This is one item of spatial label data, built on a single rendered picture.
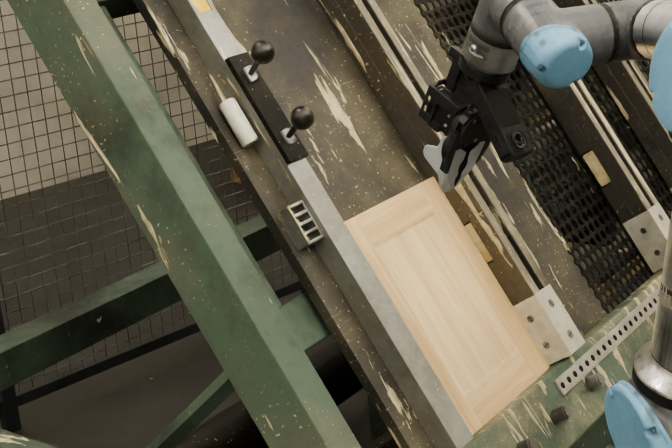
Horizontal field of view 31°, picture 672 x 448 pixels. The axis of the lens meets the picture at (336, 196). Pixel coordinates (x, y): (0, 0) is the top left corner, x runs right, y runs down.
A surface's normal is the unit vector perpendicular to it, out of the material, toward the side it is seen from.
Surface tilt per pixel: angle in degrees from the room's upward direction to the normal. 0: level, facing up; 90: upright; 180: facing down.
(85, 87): 90
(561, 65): 116
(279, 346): 56
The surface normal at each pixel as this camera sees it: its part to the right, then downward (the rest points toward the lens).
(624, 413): -0.94, 0.28
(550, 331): -0.58, 0.28
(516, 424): 0.63, -0.44
